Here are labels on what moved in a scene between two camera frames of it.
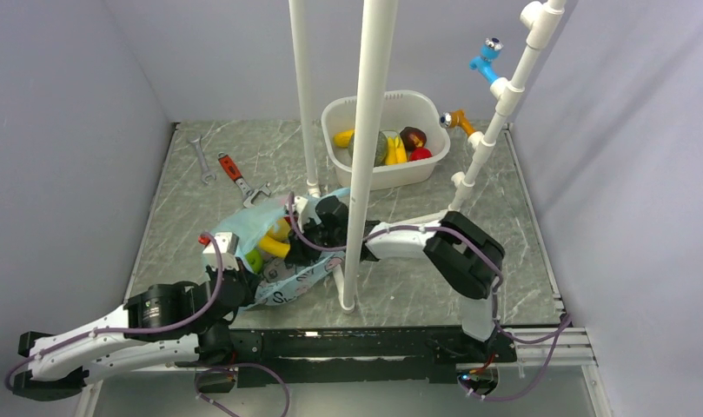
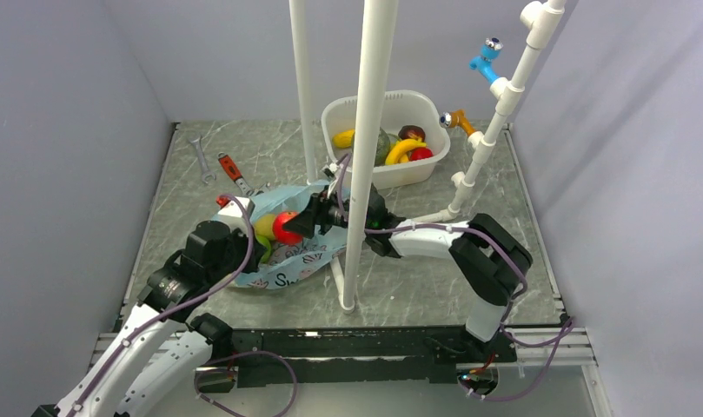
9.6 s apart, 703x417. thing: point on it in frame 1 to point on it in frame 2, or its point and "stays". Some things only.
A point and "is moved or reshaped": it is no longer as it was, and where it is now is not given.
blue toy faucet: (490, 49) stays
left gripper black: (252, 280) to (256, 253)
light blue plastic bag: (248, 224) is moved or reshaped
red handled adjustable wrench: (248, 194) stays
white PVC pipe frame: (537, 23) stays
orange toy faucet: (456, 118) stays
